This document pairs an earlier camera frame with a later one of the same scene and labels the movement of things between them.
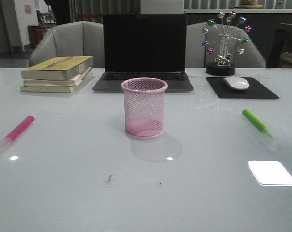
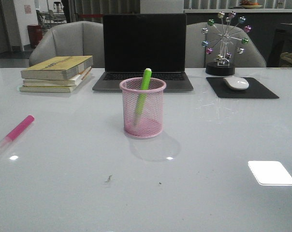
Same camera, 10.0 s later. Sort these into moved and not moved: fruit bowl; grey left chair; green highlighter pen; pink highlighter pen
Moved: green highlighter pen
Not moved: fruit bowl; pink highlighter pen; grey left chair
